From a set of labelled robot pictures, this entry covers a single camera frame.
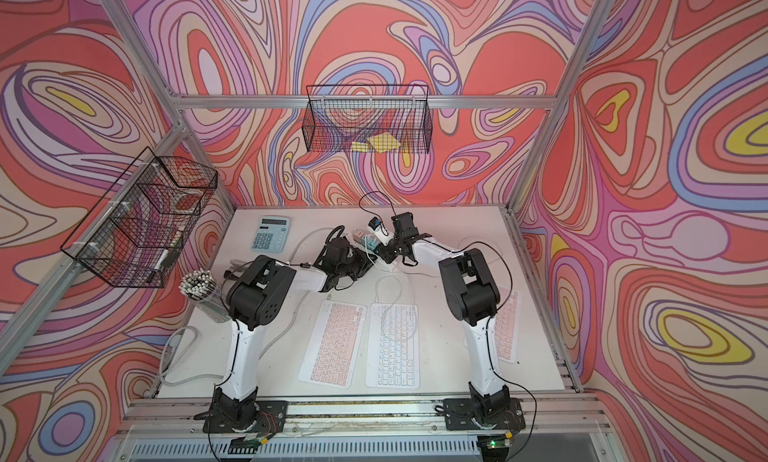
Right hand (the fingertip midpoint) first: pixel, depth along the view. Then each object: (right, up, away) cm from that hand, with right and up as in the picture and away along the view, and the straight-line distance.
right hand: (381, 253), depth 103 cm
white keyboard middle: (+4, -26, -19) cm, 32 cm away
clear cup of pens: (-46, -7, -26) cm, 54 cm away
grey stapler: (-49, -5, -2) cm, 50 cm away
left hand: (0, -3, -2) cm, 3 cm away
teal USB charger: (-3, +4, -2) cm, 5 cm away
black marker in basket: (-54, -1, -31) cm, 62 cm away
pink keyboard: (-14, -27, -19) cm, 36 cm away
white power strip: (+2, -4, -5) cm, 7 cm away
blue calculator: (-41, +7, +6) cm, 42 cm away
